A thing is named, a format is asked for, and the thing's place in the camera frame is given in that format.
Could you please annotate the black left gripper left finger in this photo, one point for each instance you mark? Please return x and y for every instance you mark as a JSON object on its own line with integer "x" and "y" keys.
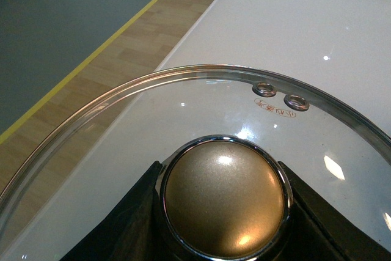
{"x": 125, "y": 232}

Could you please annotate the glass lid with knob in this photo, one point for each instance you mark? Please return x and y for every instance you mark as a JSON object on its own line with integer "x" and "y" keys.
{"x": 220, "y": 132}

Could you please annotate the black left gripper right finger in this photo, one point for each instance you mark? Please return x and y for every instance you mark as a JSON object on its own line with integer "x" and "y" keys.
{"x": 319, "y": 232}

